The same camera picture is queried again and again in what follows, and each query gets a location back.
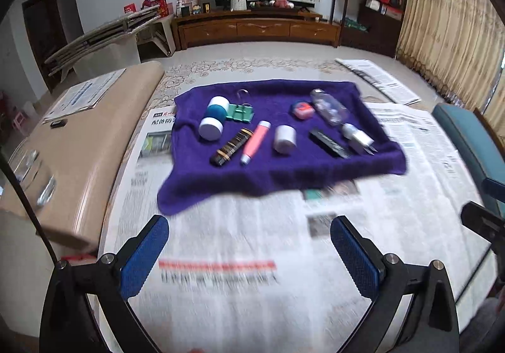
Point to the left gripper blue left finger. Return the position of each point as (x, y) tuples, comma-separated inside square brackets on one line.
[(139, 254)]

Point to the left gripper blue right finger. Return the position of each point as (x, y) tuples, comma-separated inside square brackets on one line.
[(360, 256)]

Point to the black tube white script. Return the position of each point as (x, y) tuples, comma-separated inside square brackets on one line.
[(329, 145)]

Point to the white charger plug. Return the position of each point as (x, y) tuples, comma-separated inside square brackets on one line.
[(370, 150)]

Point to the white cylinder jar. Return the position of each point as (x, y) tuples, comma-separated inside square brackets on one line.
[(284, 140)]

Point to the clear plastic bottle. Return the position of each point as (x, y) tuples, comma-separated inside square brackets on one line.
[(329, 108)]

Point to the blue white deodorant stick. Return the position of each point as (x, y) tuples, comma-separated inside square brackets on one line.
[(215, 116)]

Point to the pink white tube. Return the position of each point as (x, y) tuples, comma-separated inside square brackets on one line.
[(255, 141)]

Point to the black gold striped tube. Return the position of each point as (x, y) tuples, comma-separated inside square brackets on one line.
[(224, 154)]

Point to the pink vaseline jar blue lid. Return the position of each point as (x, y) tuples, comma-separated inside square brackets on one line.
[(302, 110)]

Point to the green binder clip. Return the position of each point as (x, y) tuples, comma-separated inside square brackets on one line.
[(242, 112)]

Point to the teal chair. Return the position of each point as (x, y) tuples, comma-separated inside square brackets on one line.
[(476, 147)]

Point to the large open newspaper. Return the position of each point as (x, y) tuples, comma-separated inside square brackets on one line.
[(245, 274)]

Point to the beige sofa armrest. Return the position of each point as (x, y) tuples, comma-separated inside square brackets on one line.
[(70, 184)]

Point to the purple towel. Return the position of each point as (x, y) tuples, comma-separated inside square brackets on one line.
[(193, 179)]

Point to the beige curtain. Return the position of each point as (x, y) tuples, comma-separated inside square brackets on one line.
[(458, 47)]

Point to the folded newspaper far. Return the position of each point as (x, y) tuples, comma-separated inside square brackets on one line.
[(381, 80)]

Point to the folded white table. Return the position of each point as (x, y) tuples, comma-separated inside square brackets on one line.
[(114, 45)]

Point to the wooden tv cabinet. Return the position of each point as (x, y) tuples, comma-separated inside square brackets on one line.
[(255, 25)]

